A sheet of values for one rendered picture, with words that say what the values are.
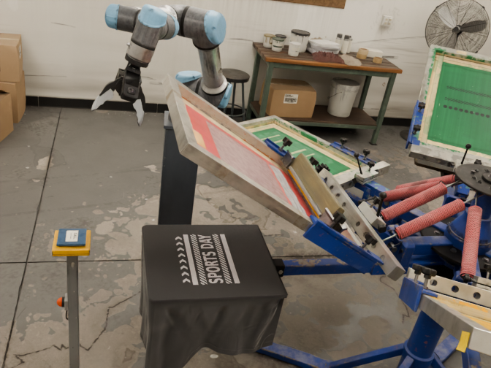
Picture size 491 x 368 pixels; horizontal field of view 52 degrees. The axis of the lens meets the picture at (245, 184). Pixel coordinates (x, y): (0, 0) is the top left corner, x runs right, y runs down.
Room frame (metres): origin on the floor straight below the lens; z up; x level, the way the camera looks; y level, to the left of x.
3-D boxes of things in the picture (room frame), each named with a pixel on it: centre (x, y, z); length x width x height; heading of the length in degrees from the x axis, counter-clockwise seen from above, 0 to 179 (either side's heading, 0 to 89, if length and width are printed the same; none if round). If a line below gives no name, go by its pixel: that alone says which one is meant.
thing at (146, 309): (1.46, 0.30, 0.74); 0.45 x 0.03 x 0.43; 18
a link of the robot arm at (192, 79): (2.21, 0.33, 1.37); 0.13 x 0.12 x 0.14; 79
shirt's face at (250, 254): (1.53, 0.08, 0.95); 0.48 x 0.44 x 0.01; 108
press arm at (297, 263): (1.68, -0.39, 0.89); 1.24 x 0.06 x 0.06; 108
